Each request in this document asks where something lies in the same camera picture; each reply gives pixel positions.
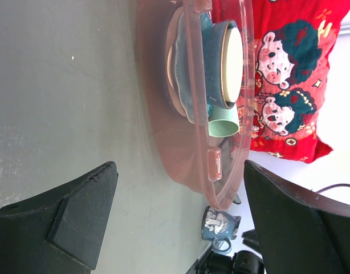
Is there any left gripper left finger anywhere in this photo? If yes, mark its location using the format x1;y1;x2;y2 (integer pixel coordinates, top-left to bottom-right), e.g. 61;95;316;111
0;162;118;273

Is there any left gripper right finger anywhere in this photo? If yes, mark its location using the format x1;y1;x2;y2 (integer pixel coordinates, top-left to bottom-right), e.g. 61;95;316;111
243;160;350;273

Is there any blue speckled ceramic cup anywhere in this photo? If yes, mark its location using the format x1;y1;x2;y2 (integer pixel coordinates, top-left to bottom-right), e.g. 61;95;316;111
201;206;241;255

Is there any pale green cup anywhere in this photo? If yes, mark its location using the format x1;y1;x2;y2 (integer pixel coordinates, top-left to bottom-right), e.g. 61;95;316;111
208;106;240;138

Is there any white ceramic bowl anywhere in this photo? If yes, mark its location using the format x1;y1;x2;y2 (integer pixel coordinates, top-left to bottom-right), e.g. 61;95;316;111
221;27;243;103

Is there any teal scalloped ceramic plate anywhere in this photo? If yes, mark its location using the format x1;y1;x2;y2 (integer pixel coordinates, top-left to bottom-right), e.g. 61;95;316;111
174;11;196;124

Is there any dark blue ceramic bowl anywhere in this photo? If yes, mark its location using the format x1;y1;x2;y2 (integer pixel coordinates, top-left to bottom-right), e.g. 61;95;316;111
202;20;236;109

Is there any cream white ceramic plate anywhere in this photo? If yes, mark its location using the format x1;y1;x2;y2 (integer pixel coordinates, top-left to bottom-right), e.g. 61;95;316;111
164;7;186;117

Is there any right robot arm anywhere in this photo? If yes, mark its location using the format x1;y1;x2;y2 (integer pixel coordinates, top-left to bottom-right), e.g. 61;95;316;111
186;228;265;273

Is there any pink translucent plastic bin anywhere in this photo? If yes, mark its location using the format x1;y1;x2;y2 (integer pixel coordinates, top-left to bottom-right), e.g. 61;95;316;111
137;1;255;210

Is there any red cartoon print pillow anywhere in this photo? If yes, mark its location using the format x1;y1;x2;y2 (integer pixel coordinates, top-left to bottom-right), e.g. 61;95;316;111
211;0;350;164

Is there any right aluminium corner post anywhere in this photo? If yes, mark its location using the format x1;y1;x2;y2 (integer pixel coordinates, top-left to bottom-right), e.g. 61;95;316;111
339;23;350;36

